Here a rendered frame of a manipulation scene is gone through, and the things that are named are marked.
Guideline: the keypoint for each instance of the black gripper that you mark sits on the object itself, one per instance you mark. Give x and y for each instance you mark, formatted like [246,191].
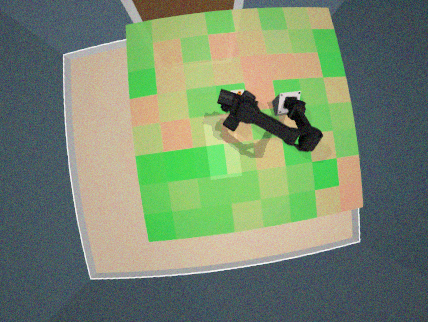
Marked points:
[230,122]

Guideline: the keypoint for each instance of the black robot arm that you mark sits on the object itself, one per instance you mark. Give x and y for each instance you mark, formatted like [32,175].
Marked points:
[245,110]

